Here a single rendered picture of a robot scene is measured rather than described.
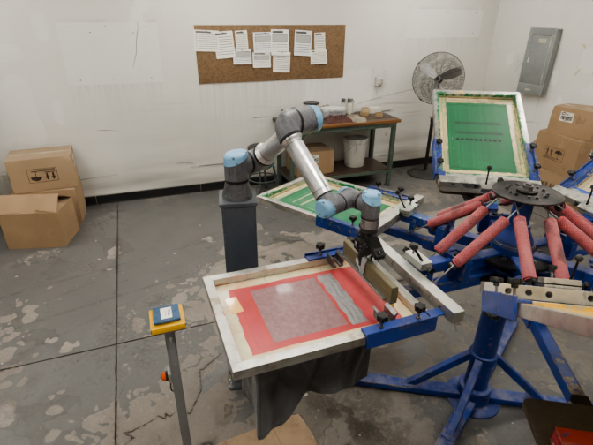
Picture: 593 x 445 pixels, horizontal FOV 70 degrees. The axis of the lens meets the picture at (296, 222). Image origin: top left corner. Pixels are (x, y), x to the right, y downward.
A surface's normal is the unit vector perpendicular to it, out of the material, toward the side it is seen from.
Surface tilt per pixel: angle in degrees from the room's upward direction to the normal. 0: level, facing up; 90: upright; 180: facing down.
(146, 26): 90
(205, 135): 90
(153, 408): 0
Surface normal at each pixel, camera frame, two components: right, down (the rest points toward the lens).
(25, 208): 0.09, -0.27
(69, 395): 0.01, -0.90
